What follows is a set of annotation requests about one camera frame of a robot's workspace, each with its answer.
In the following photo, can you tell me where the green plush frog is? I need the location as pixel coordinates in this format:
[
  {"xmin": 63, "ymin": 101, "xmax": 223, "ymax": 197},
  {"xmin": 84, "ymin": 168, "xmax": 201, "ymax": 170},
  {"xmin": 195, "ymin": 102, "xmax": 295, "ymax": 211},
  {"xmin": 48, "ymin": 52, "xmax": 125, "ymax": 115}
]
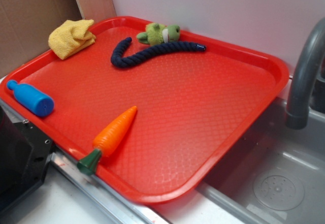
[{"xmin": 137, "ymin": 22, "xmax": 181, "ymax": 46}]

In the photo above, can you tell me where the grey toy faucet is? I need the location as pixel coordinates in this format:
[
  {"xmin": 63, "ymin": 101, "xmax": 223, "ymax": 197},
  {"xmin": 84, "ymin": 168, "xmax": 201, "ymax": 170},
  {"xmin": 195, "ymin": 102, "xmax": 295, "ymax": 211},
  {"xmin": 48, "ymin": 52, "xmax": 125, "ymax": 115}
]
[{"xmin": 285, "ymin": 18, "xmax": 324, "ymax": 130}]

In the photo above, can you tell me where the silver metal rail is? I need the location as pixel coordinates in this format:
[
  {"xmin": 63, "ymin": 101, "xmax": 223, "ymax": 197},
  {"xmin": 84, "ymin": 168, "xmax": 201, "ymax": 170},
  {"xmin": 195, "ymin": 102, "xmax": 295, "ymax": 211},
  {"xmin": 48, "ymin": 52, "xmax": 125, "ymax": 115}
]
[{"xmin": 0, "ymin": 99, "xmax": 173, "ymax": 224}]

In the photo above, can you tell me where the orange toy carrot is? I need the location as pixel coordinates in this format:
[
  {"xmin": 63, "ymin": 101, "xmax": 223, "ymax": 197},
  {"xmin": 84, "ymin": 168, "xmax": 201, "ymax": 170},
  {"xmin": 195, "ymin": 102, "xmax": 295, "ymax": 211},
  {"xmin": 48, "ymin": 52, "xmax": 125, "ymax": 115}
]
[{"xmin": 77, "ymin": 106, "xmax": 138, "ymax": 175}]

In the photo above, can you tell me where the yellow folded cloth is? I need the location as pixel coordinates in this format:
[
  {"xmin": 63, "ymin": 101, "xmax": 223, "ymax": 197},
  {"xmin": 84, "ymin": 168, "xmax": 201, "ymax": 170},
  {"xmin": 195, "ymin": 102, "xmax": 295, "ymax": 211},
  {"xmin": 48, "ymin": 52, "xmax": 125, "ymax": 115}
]
[{"xmin": 48, "ymin": 19, "xmax": 96, "ymax": 60}]

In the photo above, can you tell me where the red plastic tray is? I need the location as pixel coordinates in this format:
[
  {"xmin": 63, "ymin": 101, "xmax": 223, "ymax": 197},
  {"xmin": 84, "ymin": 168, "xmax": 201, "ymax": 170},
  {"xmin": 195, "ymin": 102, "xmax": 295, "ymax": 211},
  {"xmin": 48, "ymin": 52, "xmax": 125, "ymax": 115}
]
[{"xmin": 1, "ymin": 17, "xmax": 289, "ymax": 204}]

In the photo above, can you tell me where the brown cardboard panel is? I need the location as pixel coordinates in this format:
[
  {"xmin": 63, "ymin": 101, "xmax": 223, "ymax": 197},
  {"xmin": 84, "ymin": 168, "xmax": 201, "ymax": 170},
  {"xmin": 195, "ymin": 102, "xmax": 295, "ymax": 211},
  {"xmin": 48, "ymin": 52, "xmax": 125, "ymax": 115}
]
[{"xmin": 1, "ymin": 0, "xmax": 116, "ymax": 77}]

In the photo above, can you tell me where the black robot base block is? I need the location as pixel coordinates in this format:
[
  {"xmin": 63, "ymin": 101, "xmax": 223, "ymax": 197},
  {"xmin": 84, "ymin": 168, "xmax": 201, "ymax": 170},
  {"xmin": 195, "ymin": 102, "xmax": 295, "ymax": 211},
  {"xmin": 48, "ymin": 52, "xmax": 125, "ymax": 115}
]
[{"xmin": 1, "ymin": 109, "xmax": 54, "ymax": 214}]

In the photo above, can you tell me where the grey plastic sink basin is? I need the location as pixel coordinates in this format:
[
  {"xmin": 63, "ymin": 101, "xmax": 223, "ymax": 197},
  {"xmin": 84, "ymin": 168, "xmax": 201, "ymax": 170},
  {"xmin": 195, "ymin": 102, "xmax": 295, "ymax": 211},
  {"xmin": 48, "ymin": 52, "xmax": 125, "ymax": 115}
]
[{"xmin": 198, "ymin": 99, "xmax": 324, "ymax": 223}]

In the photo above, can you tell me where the blue plastic bottle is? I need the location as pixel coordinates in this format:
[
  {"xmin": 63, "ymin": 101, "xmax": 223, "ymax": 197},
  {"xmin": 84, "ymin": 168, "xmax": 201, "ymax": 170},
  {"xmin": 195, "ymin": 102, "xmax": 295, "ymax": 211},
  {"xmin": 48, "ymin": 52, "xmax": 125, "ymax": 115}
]
[{"xmin": 7, "ymin": 80, "xmax": 54, "ymax": 117}]

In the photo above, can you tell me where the dark blue rope toy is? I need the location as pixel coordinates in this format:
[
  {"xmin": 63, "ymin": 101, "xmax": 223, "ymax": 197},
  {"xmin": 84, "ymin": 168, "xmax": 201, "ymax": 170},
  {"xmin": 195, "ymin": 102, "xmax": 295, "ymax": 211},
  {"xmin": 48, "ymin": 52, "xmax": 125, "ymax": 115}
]
[{"xmin": 110, "ymin": 37, "xmax": 207, "ymax": 69}]

